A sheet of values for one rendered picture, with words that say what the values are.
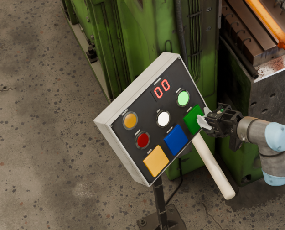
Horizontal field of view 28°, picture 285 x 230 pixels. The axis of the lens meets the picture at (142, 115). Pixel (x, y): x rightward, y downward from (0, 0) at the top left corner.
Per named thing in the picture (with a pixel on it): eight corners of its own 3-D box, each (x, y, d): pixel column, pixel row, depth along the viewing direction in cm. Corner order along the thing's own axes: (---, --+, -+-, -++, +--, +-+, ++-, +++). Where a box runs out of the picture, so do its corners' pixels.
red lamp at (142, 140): (152, 144, 180) (151, 137, 176) (138, 150, 179) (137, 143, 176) (147, 137, 182) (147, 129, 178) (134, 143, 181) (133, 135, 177)
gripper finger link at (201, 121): (191, 108, 186) (211, 113, 179) (199, 121, 190) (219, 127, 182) (185, 114, 185) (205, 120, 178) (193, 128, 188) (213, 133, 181)
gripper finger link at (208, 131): (207, 120, 185) (226, 125, 178) (209, 123, 186) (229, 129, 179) (198, 129, 183) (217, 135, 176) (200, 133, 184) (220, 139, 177)
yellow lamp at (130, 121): (139, 125, 175) (138, 117, 172) (126, 131, 175) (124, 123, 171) (135, 117, 177) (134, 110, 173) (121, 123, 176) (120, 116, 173)
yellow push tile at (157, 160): (169, 161, 186) (160, 145, 182) (154, 177, 183) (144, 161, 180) (166, 159, 187) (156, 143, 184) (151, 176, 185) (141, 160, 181)
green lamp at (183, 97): (191, 102, 187) (191, 95, 183) (178, 108, 186) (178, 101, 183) (187, 96, 189) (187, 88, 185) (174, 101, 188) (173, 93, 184)
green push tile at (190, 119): (207, 120, 194) (198, 104, 190) (193, 135, 191) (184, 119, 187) (203, 119, 195) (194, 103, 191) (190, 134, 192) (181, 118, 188)
